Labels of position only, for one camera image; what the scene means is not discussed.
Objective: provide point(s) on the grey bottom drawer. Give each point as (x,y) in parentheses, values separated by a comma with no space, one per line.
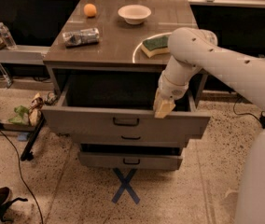
(134,161)

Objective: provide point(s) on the crushed foil chip bag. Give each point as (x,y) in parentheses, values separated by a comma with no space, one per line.
(81,37)

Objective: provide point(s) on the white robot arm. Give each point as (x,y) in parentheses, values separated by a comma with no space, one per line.
(193,50)

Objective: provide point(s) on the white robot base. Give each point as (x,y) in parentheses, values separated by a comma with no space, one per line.
(250,208)

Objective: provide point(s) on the white bowl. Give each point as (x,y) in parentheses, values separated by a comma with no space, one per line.
(134,14)

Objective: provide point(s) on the green yellow sponge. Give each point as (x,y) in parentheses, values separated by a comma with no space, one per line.
(155,46)

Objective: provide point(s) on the orange fruit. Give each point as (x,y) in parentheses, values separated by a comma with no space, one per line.
(90,10)

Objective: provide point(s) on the blue tape cross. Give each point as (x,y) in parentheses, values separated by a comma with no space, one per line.
(125,185)

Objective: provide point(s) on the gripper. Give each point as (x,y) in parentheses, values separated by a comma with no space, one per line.
(171,90)

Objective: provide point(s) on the grey middle drawer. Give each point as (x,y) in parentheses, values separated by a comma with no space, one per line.
(122,140)

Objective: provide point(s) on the grey top drawer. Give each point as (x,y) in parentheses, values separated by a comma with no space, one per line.
(98,105)

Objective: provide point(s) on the grey drawer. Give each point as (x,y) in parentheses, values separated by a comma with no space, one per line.
(134,161)
(122,140)
(98,105)

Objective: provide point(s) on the grey drawer cabinet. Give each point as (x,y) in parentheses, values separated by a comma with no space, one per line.
(117,54)

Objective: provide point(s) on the clear plastic water bottle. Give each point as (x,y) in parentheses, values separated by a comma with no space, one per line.
(7,37)

